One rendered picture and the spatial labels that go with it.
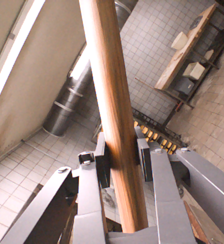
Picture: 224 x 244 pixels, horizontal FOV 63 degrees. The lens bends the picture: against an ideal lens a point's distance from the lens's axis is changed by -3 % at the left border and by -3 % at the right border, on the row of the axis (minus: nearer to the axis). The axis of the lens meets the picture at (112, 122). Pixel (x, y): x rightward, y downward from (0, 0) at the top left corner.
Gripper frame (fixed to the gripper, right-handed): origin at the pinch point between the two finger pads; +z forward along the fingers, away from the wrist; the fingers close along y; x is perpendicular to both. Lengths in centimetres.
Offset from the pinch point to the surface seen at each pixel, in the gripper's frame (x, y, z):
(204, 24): 91, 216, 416
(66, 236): -112, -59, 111
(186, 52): 38, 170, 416
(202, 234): -141, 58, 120
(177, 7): 160, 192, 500
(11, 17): 48, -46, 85
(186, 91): -49, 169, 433
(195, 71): -6, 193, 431
